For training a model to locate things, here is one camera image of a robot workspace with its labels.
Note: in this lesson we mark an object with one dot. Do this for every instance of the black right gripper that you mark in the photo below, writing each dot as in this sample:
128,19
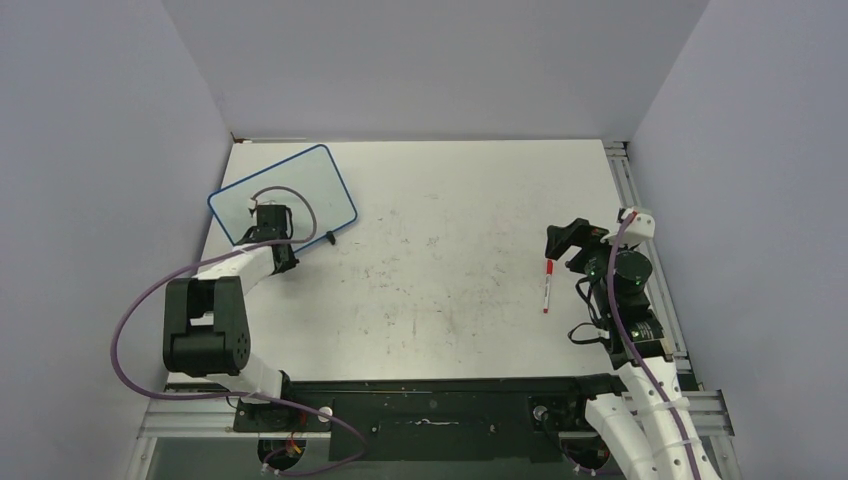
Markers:
580,233

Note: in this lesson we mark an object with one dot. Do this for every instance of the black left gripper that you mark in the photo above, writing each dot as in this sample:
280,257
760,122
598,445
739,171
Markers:
285,236

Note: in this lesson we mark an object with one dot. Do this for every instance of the red whiteboard marker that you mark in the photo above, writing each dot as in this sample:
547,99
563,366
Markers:
548,285

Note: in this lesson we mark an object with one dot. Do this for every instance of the blue-framed whiteboard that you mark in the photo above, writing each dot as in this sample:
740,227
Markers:
292,174

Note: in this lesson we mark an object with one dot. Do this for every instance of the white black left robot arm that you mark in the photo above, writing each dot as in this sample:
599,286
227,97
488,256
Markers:
206,329

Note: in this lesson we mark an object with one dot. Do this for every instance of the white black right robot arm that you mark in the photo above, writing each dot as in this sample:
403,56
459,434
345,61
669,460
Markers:
648,428

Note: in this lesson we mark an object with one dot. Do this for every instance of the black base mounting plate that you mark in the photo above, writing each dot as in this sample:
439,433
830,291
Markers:
459,420

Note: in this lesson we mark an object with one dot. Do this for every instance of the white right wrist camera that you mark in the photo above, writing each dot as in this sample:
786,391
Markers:
638,225

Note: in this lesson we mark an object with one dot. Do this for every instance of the aluminium right side rail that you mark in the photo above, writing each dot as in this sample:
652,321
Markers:
657,287

